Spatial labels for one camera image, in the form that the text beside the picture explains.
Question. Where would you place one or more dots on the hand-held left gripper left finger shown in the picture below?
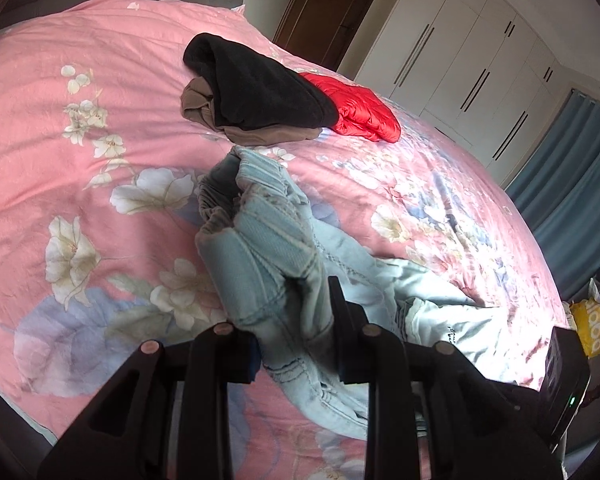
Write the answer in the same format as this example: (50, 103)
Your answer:
(240, 360)

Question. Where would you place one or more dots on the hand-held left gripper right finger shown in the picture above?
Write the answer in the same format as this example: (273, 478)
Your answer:
(347, 340)

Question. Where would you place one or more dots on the light blue strawberry print pants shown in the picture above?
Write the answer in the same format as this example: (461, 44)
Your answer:
(260, 255)

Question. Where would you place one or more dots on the yellow plastic bag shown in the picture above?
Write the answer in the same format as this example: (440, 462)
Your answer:
(590, 325)

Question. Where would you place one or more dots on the blue curtain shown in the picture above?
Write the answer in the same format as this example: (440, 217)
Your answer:
(565, 195)

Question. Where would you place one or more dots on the red puffer jacket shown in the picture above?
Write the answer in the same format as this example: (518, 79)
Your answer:
(365, 110)

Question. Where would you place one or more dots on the pink floral bed sheet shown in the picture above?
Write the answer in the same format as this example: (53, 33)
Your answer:
(80, 170)

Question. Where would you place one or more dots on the brown folded garment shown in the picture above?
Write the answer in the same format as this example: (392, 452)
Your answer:
(200, 105)

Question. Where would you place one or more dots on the black folded garment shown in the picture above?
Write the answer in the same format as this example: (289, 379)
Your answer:
(260, 85)

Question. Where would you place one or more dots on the white wardrobe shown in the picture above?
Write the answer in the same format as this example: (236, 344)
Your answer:
(460, 55)

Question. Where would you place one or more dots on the brown wooden door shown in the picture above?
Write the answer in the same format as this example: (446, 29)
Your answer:
(325, 15)

